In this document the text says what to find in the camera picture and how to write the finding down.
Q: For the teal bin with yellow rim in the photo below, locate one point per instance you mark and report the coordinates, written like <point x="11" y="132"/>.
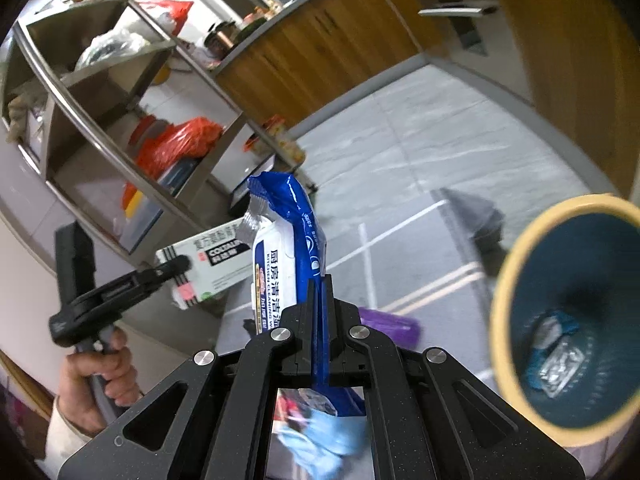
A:
<point x="590" y="260"/>

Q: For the purple bottle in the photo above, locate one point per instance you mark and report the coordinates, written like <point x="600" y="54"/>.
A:
<point x="395" y="327"/>

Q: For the blue plastic box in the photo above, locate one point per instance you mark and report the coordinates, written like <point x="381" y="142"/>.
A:
<point x="150" y="210"/>

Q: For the orange snack packet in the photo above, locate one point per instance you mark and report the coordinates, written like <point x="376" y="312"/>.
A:
<point x="280" y="137"/>

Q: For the clear plastic wrapper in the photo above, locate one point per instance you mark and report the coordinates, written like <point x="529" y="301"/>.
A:
<point x="560" y="367"/>

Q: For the wooden cabinet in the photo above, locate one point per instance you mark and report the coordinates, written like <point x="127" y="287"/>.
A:
<point x="320" y="50"/>
<point x="575" y="60"/>

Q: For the white plastic bag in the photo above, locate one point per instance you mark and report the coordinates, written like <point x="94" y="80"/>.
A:
<point x="110" y="42"/>

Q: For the white cardboard box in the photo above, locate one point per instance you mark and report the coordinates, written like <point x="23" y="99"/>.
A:
<point x="215" y="280"/>

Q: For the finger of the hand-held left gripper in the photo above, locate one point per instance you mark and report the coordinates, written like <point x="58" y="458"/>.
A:
<point x="170" y="265"/>

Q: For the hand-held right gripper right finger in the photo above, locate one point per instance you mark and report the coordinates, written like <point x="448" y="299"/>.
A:
<point x="350" y="355"/>

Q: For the red plastic bag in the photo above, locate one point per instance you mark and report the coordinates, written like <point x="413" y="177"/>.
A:
<point x="175" y="12"/>
<point x="180" y="142"/>

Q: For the metal shelf rack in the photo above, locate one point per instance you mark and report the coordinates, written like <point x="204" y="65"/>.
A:
<point x="105" y="85"/>

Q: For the blue wrapper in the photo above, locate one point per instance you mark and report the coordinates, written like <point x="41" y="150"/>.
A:
<point x="562" y="321"/>

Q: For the person's left hand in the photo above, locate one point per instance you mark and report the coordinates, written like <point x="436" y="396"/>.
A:
<point x="122" y="380"/>

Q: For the person's left forearm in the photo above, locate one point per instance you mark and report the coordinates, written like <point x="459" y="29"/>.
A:
<point x="65" y="440"/>

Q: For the blue wet wipes packet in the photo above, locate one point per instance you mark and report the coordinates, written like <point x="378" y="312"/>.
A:
<point x="295" y="240"/>

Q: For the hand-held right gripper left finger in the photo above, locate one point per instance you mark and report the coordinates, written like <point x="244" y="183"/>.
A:
<point x="295" y="345"/>

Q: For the dark cooking pot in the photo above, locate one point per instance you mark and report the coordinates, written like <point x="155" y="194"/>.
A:
<point x="222" y="37"/>

